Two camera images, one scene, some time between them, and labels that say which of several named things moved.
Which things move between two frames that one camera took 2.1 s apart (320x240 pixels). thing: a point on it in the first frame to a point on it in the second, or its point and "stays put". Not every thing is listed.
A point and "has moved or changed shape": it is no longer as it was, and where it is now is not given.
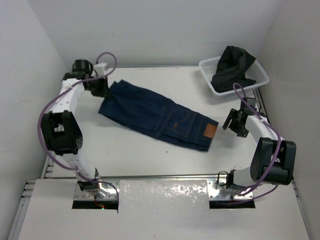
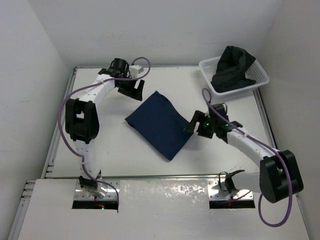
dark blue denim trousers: [161, 119] has moved or changed shape
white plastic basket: [254, 70] stays put
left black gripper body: [98, 86] to [128, 88]
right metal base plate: [217, 191] stays put
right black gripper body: [232, 123] to [206, 125]
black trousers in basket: [233, 64] stays put
